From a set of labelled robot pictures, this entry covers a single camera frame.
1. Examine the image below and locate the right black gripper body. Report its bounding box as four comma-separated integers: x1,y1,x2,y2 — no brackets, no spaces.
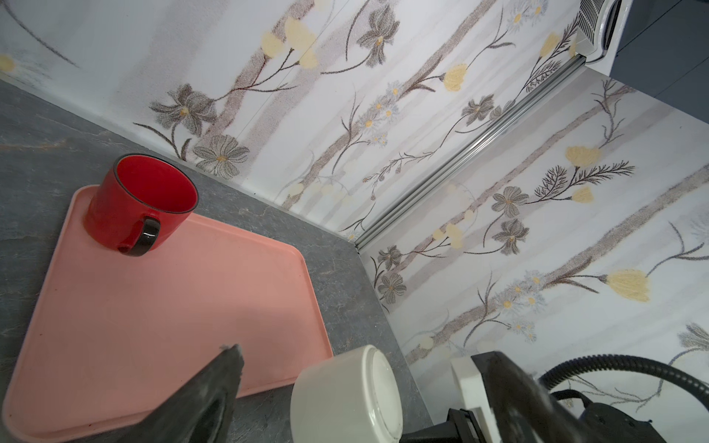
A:
399,409,487,443

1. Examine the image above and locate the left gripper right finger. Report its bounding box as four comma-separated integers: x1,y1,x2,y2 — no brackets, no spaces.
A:
472,352,604,443

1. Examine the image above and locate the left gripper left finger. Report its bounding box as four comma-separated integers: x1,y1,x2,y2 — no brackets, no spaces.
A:
119,344,245,443

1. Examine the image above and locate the white mug red inside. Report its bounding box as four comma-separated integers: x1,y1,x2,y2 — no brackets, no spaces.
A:
290,345,404,443

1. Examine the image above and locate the pink plastic tray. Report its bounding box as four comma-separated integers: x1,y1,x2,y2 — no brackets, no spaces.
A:
2,186,332,442

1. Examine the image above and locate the red mug black handle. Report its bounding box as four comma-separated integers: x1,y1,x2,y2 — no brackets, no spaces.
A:
83,153,199,257

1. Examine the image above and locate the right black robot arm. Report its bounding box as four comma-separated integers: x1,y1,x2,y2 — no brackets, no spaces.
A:
401,352,708,442

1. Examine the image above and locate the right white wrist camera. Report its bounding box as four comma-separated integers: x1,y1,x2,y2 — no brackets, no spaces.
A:
450,356,501,442

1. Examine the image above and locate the white appliance behind wall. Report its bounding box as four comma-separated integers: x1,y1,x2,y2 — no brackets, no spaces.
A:
575,0,633,63

